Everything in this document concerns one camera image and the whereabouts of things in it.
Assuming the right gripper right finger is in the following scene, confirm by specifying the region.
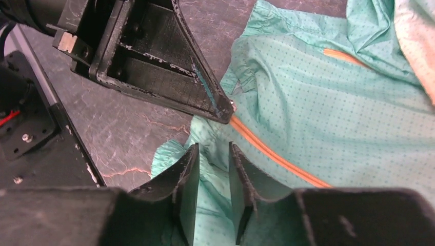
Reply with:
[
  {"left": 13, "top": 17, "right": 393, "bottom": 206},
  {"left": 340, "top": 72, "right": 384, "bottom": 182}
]
[{"left": 229, "top": 143, "right": 434, "bottom": 245}]

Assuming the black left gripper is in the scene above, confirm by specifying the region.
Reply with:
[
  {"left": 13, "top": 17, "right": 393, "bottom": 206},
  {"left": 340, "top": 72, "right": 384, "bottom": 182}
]
[{"left": 1, "top": 1, "right": 234, "bottom": 124}]

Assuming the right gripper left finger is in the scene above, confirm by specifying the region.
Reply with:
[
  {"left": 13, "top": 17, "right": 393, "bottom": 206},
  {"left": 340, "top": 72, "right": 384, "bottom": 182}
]
[{"left": 1, "top": 143, "right": 200, "bottom": 245}]

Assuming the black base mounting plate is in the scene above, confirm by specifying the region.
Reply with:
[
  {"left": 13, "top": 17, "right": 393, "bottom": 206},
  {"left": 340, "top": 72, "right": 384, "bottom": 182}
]
[{"left": 1, "top": 22, "right": 105, "bottom": 189}]

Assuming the green and orange jacket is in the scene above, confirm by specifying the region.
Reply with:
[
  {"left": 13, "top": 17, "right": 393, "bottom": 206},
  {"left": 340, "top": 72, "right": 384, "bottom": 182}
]
[{"left": 152, "top": 1, "right": 434, "bottom": 245}]

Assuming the jacket zipper slider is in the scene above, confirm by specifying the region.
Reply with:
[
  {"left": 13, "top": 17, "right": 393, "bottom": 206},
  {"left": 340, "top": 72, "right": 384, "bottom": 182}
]
[{"left": 230, "top": 100, "right": 237, "bottom": 112}]

